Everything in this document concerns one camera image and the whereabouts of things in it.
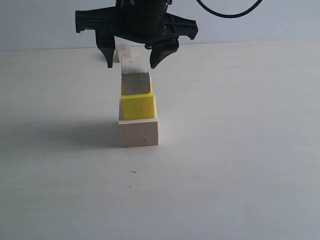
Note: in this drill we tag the small wooden cube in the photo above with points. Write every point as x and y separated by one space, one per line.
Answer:
121 51

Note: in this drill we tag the medium wooden cube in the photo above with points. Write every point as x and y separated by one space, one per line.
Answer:
135 76

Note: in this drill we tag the large pale wooden cube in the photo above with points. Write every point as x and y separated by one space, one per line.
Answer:
138 132

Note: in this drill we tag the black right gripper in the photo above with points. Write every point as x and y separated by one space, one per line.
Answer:
139 21

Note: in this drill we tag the yellow cube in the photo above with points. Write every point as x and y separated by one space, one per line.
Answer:
138 106

